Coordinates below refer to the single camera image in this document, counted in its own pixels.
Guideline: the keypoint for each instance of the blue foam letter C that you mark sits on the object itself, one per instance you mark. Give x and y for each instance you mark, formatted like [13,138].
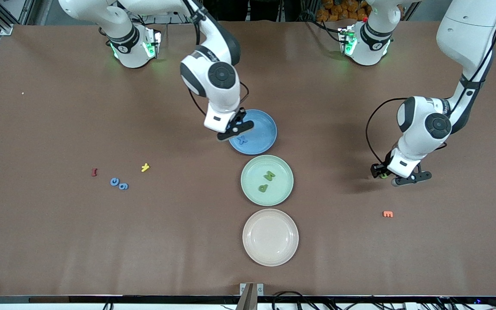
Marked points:
[111,181]

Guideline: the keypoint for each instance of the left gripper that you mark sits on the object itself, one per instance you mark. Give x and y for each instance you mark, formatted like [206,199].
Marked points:
[379,169]

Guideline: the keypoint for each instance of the light green plate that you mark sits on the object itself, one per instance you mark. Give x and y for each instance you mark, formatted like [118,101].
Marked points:
[252,172]

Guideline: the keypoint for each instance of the blue plate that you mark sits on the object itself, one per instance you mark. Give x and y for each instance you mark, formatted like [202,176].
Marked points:
[263,129]

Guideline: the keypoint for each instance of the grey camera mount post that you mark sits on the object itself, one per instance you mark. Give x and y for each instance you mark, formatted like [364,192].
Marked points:
[248,297]

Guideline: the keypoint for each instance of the green foam letter P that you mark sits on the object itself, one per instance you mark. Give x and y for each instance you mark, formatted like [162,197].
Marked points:
[263,187]

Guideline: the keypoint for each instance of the blue foam number 9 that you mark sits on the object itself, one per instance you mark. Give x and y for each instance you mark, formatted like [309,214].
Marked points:
[125,187]

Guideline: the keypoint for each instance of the green foam letter N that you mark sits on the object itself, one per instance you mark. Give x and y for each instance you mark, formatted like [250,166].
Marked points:
[270,175]

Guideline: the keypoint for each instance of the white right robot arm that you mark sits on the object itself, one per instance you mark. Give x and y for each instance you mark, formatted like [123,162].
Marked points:
[200,69]

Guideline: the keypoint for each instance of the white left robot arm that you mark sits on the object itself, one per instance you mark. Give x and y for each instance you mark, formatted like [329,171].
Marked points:
[467,26]

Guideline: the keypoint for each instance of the brown table cover sheet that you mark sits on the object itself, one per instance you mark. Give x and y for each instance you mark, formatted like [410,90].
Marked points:
[101,241]

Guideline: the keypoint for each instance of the pile of orange objects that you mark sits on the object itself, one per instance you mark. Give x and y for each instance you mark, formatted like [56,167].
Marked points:
[342,10]

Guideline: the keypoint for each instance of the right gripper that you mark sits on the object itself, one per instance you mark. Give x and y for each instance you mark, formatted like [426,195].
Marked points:
[238,119]

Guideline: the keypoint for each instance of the blue foam letter X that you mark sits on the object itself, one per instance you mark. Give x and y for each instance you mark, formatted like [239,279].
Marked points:
[242,139]

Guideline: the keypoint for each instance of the orange foam letter E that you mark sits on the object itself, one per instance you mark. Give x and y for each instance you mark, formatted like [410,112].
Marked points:
[388,214]

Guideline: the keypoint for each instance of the yellow foam letter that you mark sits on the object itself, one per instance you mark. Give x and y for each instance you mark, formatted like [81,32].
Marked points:
[145,167]

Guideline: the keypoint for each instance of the cream plate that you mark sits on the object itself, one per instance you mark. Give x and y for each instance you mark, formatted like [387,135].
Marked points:
[270,237]

